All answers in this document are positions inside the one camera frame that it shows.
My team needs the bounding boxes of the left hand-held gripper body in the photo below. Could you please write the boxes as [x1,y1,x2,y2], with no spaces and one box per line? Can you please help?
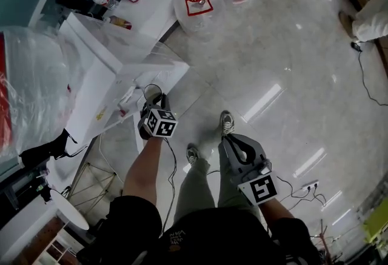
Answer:
[138,107,179,141]

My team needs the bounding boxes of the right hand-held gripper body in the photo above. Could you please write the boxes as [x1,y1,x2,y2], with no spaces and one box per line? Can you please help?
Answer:
[231,158,279,207]

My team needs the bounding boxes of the person's left forearm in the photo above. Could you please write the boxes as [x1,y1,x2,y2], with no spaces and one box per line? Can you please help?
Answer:
[122,136,164,207]

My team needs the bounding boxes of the person's right forearm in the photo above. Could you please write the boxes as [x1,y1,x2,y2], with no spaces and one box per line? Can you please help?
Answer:
[259,196,296,224]

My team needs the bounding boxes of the white water dispenser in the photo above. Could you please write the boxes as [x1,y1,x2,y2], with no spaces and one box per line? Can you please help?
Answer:
[59,12,190,146]

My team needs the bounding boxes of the large plastic-wrapped water bottle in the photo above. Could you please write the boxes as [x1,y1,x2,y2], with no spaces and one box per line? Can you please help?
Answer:
[0,25,79,161]

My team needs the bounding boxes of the small white-cap water bottle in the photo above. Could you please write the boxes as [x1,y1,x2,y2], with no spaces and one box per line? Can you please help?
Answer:
[87,0,119,10]

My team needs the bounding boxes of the person's right grey sneaker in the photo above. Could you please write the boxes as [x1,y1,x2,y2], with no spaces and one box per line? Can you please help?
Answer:
[219,110,236,137]

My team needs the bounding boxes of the person's grey sneaker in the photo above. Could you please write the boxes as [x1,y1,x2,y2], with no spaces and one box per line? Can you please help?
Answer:
[186,143,201,166]
[219,110,236,137]

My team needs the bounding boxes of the person's left grey sneaker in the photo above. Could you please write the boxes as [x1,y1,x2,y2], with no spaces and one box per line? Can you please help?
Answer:
[186,143,201,166]

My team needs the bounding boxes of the person's olive green trousers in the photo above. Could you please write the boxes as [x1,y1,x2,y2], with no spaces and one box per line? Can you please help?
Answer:
[173,148,264,222]

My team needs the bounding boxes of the white power strip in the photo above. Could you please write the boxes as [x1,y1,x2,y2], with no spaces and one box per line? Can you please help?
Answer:
[301,180,320,192]

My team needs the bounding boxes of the person's black shirt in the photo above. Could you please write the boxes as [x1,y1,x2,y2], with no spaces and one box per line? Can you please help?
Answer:
[75,195,322,265]

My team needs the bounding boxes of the red-brown coat stand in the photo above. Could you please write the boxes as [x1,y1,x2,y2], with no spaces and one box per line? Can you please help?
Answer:
[312,218,343,265]

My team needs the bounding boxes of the orange drink bottle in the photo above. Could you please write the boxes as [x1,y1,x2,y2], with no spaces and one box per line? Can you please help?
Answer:
[102,16,133,30]

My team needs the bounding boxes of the black bag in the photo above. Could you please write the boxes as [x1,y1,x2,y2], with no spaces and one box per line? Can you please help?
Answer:
[18,129,89,169]

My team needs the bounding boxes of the yellow-green cabinet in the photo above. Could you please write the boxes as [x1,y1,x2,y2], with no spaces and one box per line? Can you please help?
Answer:
[362,206,388,243]

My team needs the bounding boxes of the round white table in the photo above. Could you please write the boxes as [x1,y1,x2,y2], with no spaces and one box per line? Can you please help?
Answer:
[50,189,90,231]

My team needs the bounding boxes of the wooden shelf unit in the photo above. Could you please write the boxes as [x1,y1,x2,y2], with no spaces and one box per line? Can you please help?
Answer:
[18,216,79,265]

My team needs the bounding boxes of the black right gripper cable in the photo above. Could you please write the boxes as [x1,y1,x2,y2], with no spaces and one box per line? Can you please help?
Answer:
[276,175,328,212]

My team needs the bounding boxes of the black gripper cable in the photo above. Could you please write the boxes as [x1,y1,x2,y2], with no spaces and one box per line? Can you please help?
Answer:
[159,138,178,239]
[276,175,328,212]

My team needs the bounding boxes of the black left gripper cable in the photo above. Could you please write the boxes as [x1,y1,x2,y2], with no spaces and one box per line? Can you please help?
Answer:
[159,138,178,239]

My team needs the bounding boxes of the white power cable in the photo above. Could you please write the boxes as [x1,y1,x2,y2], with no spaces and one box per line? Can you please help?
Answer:
[98,133,125,184]

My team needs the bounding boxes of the metal wire table frame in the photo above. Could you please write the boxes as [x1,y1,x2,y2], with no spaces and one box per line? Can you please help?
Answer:
[62,162,118,219]

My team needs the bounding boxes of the black floor cable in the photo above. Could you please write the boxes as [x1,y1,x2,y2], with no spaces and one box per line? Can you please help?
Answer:
[350,41,388,107]

